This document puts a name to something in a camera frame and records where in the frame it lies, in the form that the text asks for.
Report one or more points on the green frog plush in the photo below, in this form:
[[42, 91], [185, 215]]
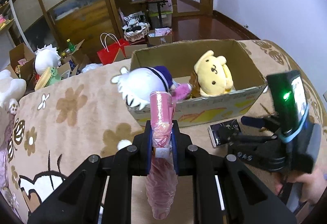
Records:
[[55, 77]]

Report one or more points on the small black side table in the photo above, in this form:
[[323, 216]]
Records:
[[154, 7]]

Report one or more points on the white figurine display shelf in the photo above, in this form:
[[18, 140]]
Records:
[[8, 38]]

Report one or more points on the person's right hand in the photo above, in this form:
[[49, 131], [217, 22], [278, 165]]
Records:
[[314, 184]]

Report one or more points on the white purple hat plush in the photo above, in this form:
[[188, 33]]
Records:
[[136, 86]]

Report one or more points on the clear plastic storage bin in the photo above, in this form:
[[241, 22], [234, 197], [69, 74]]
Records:
[[163, 21]]

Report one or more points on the red paper gift bag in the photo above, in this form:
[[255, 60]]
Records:
[[113, 49]]

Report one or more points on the black face mask packet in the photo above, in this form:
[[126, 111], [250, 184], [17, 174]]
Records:
[[213, 130]]

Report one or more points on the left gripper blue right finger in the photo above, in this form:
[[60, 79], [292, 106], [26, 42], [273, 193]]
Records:
[[224, 189]]

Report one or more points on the open cardboard box with bottles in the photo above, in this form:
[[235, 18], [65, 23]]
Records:
[[74, 61]]

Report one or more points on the brown cardboard box left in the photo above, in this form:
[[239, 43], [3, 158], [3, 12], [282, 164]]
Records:
[[21, 62]]

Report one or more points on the pink fluffy plush slipper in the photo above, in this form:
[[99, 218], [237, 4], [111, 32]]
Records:
[[181, 91]]

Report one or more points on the small cardboard box on floor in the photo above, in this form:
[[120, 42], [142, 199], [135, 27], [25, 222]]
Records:
[[160, 36]]

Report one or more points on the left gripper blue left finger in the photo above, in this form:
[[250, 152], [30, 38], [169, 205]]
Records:
[[99, 189]]

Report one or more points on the yellow dog plush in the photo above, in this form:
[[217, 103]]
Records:
[[213, 75]]

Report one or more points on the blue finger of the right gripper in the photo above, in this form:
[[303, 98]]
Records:
[[269, 122], [226, 135]]

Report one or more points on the pink plastic item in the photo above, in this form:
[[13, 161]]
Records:
[[161, 181]]

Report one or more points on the cream spotted dog plush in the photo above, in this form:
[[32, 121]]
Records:
[[12, 90]]

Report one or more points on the lace trimmed basket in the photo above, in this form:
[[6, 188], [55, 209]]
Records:
[[136, 32]]

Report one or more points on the white round plush doll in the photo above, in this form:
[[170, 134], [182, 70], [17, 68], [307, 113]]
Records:
[[46, 57]]

